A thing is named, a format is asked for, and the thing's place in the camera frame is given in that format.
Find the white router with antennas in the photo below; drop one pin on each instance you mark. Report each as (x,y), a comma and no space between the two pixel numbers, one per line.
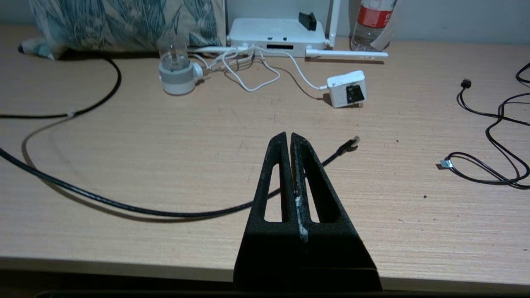
(273,35)

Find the clear dome night light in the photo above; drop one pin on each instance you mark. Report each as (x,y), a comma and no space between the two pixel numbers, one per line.
(177,76)

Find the small black clip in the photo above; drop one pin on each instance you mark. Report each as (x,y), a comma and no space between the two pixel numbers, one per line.
(307,20)

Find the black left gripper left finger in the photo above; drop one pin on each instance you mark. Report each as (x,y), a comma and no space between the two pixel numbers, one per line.
(256,256)

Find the clear bottle with red label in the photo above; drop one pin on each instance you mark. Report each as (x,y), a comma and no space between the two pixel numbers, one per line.
(370,25)

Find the blue leaf print pillow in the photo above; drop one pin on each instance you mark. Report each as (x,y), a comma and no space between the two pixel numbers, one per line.
(124,25)

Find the white power adapter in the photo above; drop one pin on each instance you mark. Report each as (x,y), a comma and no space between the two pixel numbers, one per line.
(341,82)

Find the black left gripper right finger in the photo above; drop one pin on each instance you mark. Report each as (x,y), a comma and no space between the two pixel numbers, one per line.
(335,256)

